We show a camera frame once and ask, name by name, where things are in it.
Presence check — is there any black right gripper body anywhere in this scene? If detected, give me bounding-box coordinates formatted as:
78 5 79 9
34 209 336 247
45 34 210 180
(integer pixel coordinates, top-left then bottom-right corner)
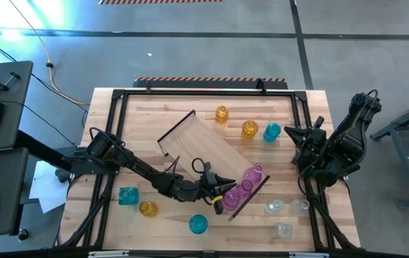
295 115 329 165

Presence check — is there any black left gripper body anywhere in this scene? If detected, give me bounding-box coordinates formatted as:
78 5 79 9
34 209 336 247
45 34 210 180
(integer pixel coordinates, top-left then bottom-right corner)
185 161 225 216

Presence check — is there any pink squat glass vase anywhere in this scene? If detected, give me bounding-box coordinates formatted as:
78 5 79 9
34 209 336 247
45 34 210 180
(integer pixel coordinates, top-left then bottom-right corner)
220 189 241 211

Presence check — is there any pink slender glass vase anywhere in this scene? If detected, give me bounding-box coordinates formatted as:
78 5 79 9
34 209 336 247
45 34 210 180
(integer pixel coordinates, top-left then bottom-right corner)
235 178 255 198

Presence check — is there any pink ribbed teardrop vase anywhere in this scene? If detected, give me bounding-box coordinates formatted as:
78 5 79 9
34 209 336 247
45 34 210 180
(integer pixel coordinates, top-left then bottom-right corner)
242 163 265 186

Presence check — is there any yellow dimpled glass vase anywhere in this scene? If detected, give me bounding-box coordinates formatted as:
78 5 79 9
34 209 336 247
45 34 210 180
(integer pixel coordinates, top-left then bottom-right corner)
242 120 259 137

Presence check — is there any yellow ribbed glass vase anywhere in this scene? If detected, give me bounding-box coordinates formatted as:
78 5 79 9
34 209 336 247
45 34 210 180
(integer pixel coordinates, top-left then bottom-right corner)
215 105 230 124

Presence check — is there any clear round glass vase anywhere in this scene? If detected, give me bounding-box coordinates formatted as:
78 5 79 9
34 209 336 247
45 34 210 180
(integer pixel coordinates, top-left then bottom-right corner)
265 199 286 214
289 199 311 216

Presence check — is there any wooden shelf with black legs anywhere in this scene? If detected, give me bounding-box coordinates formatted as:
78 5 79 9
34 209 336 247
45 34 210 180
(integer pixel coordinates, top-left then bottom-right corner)
156 110 271 221

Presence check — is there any blue diamond-pattern glass vase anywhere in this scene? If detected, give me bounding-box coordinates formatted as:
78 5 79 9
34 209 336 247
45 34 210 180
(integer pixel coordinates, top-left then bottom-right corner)
263 123 282 143

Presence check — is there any teal embossed round vase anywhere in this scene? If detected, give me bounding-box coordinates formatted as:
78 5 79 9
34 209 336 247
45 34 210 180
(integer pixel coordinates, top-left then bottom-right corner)
189 214 209 235

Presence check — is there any yellow squat glass vase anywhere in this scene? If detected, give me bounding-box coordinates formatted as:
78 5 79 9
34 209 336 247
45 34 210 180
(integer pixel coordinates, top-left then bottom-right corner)
138 201 158 219

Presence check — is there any clear square glass vase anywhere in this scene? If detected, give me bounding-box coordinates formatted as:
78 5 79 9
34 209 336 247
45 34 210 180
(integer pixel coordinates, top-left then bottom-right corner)
275 222 294 240

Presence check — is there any teal square glass vase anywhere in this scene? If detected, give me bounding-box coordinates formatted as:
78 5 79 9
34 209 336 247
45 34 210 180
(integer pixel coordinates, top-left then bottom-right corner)
118 186 140 206

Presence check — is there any black metal table stand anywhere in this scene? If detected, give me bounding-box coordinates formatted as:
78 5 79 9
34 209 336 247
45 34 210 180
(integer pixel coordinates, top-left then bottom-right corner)
369 93 409 211

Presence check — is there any black hazard-striped floor mat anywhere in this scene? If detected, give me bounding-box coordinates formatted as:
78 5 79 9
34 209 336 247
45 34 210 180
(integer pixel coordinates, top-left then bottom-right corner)
132 76 288 90

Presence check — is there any grey caster wheel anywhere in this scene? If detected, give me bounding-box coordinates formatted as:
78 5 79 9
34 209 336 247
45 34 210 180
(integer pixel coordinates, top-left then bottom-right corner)
55 168 72 183

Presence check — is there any black desk support beam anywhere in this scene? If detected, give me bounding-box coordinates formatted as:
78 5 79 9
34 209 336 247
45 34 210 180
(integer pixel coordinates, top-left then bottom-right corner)
14 130 75 171

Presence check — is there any dark grey desk top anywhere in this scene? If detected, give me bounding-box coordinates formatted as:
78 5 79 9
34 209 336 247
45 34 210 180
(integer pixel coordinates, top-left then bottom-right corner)
0 147 29 237

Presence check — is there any black metal table frame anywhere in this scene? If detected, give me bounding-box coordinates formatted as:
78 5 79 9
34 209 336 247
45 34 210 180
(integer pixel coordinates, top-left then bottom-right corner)
55 88 362 252

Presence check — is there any silver metal bracket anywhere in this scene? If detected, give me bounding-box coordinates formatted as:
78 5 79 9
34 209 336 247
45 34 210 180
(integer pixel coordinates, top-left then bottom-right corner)
289 252 329 258
88 251 130 258

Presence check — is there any black floor cable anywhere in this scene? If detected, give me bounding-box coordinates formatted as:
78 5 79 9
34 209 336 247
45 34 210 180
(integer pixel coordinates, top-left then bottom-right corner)
0 45 90 115

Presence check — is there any yellow cable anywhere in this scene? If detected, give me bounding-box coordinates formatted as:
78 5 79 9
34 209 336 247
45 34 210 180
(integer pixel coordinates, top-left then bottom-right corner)
9 0 91 106

